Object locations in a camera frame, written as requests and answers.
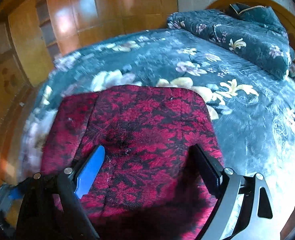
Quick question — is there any red black floral garment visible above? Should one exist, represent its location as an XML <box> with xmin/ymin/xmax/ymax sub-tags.
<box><xmin>41</xmin><ymin>86</ymin><xmax>222</xmax><ymax>239</ymax></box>

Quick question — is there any dark teal floral bedspread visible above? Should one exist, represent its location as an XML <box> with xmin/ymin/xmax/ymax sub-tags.
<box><xmin>20</xmin><ymin>29</ymin><xmax>295</xmax><ymax>229</ymax></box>

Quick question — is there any folded dark floral quilt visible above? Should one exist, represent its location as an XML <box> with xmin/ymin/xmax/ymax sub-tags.
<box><xmin>167</xmin><ymin>9</ymin><xmax>292</xmax><ymax>80</ymax></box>

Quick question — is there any wooden wardrobe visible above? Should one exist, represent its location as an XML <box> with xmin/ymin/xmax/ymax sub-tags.
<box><xmin>39</xmin><ymin>0</ymin><xmax>178</xmax><ymax>59</ymax></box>

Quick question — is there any wooden arched headboard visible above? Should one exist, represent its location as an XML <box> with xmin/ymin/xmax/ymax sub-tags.
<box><xmin>206</xmin><ymin>0</ymin><xmax>295</xmax><ymax>51</ymax></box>

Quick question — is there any wooden door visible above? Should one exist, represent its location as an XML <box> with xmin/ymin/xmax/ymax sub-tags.
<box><xmin>8</xmin><ymin>0</ymin><xmax>53</xmax><ymax>87</ymax></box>

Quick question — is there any dark teal pillow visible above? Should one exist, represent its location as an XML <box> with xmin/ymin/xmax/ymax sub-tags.
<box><xmin>226</xmin><ymin>3</ymin><xmax>283</xmax><ymax>28</ymax></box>

